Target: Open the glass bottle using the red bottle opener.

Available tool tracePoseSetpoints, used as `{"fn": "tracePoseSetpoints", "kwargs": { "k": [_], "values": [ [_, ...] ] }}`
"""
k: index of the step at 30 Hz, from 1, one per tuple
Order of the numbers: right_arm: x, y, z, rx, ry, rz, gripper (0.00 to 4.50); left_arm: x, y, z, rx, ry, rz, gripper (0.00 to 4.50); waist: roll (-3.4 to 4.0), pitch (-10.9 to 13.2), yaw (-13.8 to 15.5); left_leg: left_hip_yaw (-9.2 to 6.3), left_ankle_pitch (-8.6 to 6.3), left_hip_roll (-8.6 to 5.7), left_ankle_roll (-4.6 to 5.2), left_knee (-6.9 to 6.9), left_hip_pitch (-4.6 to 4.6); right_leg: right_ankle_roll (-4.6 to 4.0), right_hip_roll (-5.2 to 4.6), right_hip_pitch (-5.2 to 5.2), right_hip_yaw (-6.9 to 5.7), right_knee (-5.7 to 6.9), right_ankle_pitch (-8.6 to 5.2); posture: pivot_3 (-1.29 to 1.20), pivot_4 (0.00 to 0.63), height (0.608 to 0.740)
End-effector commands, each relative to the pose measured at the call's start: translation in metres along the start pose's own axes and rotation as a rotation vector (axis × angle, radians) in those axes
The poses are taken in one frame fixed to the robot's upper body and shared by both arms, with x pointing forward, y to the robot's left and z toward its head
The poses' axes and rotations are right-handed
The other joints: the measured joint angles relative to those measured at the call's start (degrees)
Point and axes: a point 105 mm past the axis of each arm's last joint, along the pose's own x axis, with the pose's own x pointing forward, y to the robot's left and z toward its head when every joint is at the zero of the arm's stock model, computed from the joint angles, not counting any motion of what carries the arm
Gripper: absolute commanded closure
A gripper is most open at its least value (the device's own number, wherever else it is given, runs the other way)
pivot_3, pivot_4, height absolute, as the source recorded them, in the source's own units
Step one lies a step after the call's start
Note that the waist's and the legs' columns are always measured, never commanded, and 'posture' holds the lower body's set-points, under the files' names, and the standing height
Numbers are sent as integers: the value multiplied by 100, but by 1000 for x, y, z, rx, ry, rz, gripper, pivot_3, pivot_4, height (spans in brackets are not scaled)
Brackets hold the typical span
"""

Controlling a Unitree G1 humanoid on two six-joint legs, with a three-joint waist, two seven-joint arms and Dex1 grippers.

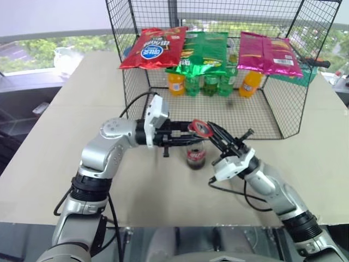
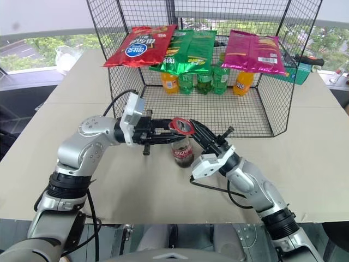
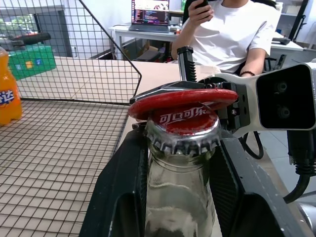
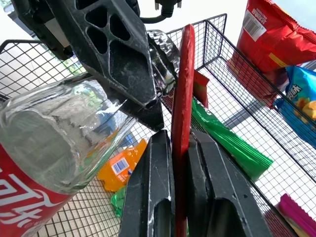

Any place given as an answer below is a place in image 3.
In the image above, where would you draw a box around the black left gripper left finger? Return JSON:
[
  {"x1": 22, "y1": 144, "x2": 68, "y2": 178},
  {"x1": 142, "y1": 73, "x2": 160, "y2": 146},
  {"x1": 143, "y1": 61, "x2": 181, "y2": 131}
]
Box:
[{"x1": 79, "y1": 128, "x2": 149, "y2": 237}]

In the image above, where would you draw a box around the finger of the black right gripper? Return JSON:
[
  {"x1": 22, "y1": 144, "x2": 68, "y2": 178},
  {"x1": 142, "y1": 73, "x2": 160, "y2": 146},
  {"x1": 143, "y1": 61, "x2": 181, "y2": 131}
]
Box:
[
  {"x1": 176, "y1": 46, "x2": 198, "y2": 83},
  {"x1": 129, "y1": 81, "x2": 207, "y2": 105}
]

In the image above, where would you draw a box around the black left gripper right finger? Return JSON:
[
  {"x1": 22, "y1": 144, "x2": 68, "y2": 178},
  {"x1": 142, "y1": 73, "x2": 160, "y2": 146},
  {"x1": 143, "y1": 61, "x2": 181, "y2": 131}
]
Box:
[{"x1": 209, "y1": 130, "x2": 315, "y2": 237}]

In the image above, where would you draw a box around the red bottle opener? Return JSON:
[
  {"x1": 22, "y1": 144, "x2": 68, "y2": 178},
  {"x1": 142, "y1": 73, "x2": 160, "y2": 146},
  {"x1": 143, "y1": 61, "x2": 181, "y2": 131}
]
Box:
[{"x1": 127, "y1": 89, "x2": 239, "y2": 122}]

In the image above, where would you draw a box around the clear glass bottle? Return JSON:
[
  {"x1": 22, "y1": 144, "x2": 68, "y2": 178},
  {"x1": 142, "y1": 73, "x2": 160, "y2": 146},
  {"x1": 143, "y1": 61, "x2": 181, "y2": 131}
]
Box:
[{"x1": 144, "y1": 148, "x2": 221, "y2": 237}]

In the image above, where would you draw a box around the red metal bottle cap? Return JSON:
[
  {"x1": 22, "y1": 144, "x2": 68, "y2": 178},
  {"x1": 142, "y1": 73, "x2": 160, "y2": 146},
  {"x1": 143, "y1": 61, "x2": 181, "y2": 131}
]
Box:
[{"x1": 144, "y1": 108, "x2": 222, "y2": 156}]

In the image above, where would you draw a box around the open laptop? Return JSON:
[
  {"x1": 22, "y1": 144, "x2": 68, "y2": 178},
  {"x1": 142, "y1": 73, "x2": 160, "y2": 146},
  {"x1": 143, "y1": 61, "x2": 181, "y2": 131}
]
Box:
[{"x1": 128, "y1": 0, "x2": 171, "y2": 34}]

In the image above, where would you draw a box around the orange soda plastic bottle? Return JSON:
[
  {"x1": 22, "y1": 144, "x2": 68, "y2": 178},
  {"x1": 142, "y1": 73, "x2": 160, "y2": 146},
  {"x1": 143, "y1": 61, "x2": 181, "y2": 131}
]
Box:
[{"x1": 0, "y1": 45, "x2": 23, "y2": 127}]

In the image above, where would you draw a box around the person's right hand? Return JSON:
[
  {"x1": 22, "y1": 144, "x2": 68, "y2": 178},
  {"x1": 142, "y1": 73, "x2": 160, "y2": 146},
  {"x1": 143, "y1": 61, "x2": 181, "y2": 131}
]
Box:
[{"x1": 187, "y1": 0, "x2": 214, "y2": 25}]

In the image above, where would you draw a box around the person in white t-shirt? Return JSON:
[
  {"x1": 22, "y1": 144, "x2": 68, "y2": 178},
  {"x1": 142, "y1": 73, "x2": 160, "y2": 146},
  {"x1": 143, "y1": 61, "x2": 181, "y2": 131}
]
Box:
[{"x1": 171, "y1": 0, "x2": 282, "y2": 79}]

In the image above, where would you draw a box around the white desk with laptop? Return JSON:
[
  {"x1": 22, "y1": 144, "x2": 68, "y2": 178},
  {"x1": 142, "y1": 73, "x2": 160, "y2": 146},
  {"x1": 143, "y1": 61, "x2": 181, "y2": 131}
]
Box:
[{"x1": 108, "y1": 22, "x2": 179, "y2": 60}]

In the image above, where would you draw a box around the white desk with remote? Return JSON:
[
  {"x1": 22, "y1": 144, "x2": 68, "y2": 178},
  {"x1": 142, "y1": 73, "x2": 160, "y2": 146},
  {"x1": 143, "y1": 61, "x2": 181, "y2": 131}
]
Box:
[{"x1": 270, "y1": 31, "x2": 316, "y2": 69}]

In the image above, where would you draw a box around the black remote control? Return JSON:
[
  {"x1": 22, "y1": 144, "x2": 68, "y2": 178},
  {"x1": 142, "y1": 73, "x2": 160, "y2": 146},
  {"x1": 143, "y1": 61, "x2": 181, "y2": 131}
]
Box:
[{"x1": 271, "y1": 37, "x2": 291, "y2": 45}]

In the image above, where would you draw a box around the green plastic crate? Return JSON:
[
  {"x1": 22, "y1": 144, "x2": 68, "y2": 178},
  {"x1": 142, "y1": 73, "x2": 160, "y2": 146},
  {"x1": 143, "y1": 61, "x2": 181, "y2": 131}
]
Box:
[{"x1": 6, "y1": 44, "x2": 57, "y2": 81}]

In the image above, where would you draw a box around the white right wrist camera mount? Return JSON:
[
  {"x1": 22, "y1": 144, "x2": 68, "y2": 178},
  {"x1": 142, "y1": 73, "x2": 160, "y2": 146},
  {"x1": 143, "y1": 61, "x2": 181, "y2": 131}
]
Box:
[{"x1": 214, "y1": 62, "x2": 316, "y2": 139}]

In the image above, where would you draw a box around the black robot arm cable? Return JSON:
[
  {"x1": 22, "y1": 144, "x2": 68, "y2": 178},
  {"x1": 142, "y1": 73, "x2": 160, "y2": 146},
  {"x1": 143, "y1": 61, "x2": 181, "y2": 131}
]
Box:
[{"x1": 238, "y1": 129, "x2": 316, "y2": 204}]

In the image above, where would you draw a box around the black wire mesh rack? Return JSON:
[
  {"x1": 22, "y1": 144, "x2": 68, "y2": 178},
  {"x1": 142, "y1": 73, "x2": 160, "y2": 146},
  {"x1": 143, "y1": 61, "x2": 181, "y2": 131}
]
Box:
[{"x1": 0, "y1": 0, "x2": 143, "y2": 237}]

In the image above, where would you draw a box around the black cylindrical handle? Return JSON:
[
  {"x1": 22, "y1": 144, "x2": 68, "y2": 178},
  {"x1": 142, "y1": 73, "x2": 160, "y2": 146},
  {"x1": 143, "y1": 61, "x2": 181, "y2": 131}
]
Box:
[{"x1": 0, "y1": 32, "x2": 52, "y2": 47}]

